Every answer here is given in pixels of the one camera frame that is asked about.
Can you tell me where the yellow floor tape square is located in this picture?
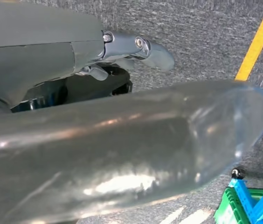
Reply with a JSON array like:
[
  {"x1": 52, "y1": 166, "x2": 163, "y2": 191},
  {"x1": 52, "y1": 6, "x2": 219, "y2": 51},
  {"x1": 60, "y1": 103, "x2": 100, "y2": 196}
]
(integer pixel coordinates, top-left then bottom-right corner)
[{"x1": 234, "y1": 0, "x2": 263, "y2": 129}]

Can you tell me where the green plastic crate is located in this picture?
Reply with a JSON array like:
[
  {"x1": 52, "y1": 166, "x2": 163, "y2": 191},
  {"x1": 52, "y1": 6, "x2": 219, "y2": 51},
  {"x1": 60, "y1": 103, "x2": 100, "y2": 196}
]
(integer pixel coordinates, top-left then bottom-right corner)
[{"x1": 214, "y1": 187, "x2": 263, "y2": 224}]

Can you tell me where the black robot body part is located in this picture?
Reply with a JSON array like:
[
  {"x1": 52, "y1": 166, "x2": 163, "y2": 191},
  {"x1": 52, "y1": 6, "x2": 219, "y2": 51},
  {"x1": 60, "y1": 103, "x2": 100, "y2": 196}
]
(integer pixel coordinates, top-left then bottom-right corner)
[{"x1": 11, "y1": 65, "x2": 134, "y2": 114}]

